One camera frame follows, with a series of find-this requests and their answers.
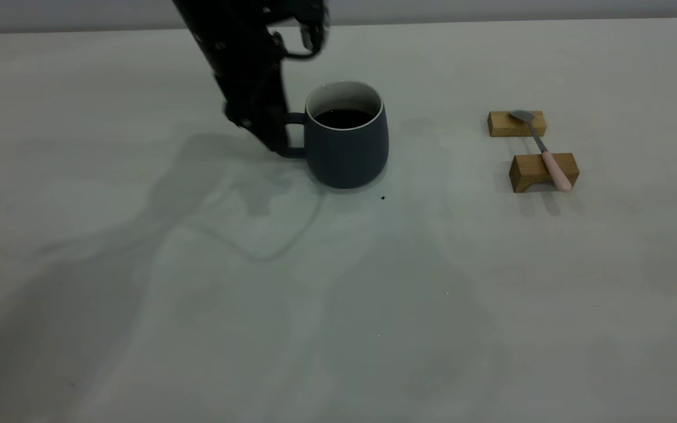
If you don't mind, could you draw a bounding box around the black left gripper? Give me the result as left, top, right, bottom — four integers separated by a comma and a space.
173, 0, 292, 156

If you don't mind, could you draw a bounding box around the dark grey coffee mug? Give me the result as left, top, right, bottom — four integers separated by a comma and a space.
283, 80, 390, 190

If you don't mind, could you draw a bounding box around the pink handled metal spoon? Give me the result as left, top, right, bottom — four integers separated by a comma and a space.
509, 109, 574, 193

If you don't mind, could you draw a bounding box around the flat wooden block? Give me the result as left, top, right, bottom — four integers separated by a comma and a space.
487, 110, 547, 137

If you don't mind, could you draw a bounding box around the arched wooden block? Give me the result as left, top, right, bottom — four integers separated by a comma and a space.
509, 153, 580, 193

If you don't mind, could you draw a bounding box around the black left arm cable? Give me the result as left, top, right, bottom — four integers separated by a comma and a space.
283, 15, 330, 61

